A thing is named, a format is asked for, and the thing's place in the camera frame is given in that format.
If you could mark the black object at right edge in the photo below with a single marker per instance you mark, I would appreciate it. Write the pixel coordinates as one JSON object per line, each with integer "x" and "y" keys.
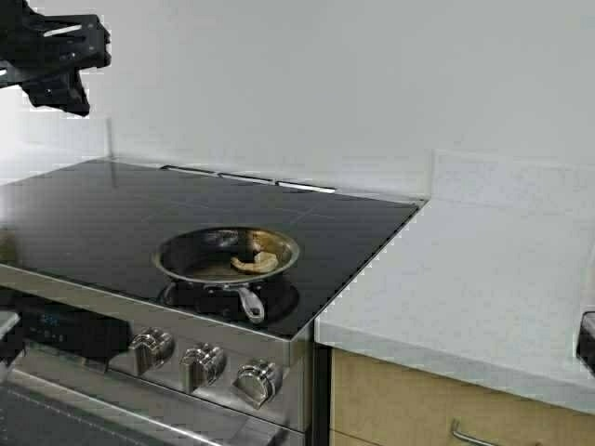
{"x": 585, "y": 346}

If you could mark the stainless steel frying pan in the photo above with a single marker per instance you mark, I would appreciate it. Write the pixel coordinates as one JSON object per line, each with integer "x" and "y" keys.
{"x": 202, "y": 258}

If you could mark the black left gripper at edge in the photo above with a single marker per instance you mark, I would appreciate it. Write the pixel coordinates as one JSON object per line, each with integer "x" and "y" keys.
{"x": 12, "y": 337}

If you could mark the left steel stove knob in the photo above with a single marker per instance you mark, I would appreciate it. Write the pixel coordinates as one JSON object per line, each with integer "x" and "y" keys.
{"x": 150, "y": 349}

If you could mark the steel stove knob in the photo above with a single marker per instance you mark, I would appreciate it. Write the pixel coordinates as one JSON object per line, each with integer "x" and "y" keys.
{"x": 150, "y": 349}
{"x": 257, "y": 382}
{"x": 201, "y": 366}

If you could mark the raw grey shrimp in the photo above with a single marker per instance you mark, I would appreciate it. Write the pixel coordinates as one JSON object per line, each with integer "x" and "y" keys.
{"x": 262, "y": 263}

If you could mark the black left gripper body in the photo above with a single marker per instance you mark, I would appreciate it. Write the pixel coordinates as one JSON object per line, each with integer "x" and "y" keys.
{"x": 44, "y": 55}

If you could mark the wooden cabinet drawer front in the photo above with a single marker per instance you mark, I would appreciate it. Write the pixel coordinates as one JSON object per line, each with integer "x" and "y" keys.
{"x": 380, "y": 403}

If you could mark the steel drawer handle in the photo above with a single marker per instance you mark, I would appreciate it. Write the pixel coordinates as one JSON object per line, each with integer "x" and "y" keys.
{"x": 477, "y": 432}

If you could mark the right steel stove knob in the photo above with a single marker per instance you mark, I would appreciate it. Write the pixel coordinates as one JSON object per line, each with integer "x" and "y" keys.
{"x": 257, "y": 382}

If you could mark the black glass cooktop stove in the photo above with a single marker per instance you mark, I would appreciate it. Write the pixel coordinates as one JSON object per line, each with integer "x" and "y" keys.
{"x": 76, "y": 265}

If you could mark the middle steel stove knob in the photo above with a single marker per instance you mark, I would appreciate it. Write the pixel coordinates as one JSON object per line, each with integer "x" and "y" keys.
{"x": 201, "y": 366}

